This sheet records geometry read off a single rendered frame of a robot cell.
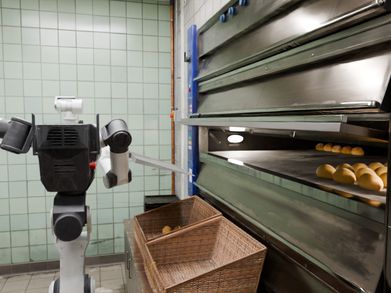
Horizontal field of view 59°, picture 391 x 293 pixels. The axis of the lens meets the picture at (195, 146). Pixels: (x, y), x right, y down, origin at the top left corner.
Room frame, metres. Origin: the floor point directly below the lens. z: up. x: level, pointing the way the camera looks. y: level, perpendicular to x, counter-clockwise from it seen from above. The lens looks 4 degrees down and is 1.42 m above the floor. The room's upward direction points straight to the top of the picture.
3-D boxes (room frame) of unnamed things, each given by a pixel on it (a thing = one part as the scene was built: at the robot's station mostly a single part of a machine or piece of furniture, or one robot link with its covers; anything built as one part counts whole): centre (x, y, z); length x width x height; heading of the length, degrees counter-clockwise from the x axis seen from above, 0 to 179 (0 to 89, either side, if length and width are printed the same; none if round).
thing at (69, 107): (1.62, 0.58, 1.47); 0.10 x 0.07 x 0.09; 102
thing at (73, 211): (1.53, 0.56, 1.01); 0.28 x 0.13 x 0.18; 16
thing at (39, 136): (1.56, 0.57, 1.27); 0.34 x 0.30 x 0.36; 102
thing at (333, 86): (1.79, -0.27, 1.54); 1.79 x 0.11 x 0.19; 16
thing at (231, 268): (1.70, -0.02, 0.72); 0.56 x 0.49 x 0.28; 17
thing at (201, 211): (2.28, 0.14, 0.72); 0.56 x 0.49 x 0.28; 17
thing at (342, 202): (1.79, -0.30, 1.16); 1.80 x 0.06 x 0.04; 16
